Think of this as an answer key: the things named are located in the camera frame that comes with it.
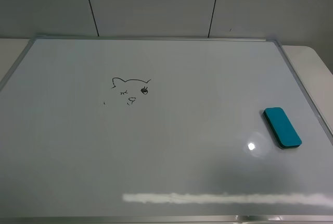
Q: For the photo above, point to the teal whiteboard eraser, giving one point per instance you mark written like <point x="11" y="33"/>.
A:
<point x="281" y="127"/>

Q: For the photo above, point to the white whiteboard with aluminium frame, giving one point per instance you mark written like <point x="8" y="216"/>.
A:
<point x="159" y="131"/>

